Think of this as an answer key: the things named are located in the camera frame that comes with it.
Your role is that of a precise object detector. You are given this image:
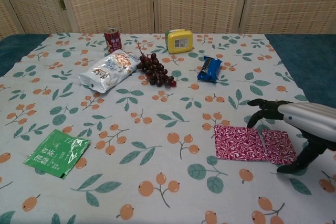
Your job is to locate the woven folding screen panel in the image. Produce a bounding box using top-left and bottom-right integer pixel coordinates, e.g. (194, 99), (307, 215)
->
(0, 0), (66, 36)
(237, 0), (336, 36)
(54, 0), (158, 35)
(152, 0), (253, 35)
(0, 0), (22, 40)

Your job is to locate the yellow plastic box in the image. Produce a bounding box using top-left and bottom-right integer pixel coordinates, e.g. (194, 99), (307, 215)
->
(165, 28), (194, 55)

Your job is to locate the red drink can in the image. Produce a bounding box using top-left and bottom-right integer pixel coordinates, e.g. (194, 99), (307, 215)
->
(103, 27), (123, 54)

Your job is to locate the blue wrapped snack pack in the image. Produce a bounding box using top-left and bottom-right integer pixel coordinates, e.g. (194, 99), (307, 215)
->
(196, 56), (223, 84)

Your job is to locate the white snack bag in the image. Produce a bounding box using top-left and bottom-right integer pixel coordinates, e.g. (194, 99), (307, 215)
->
(78, 49), (141, 93)

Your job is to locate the green tea packet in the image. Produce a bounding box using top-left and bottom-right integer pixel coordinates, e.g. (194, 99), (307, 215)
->
(23, 129), (92, 180)

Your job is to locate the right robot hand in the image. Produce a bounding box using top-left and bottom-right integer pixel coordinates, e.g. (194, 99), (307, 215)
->
(246, 98), (336, 175)

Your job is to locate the floral fruit print tablecloth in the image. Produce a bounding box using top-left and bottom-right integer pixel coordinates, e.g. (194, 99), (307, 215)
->
(0, 32), (336, 224)

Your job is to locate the dark purple grape bunch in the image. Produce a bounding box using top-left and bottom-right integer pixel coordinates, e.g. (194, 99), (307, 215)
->
(136, 41), (178, 88)

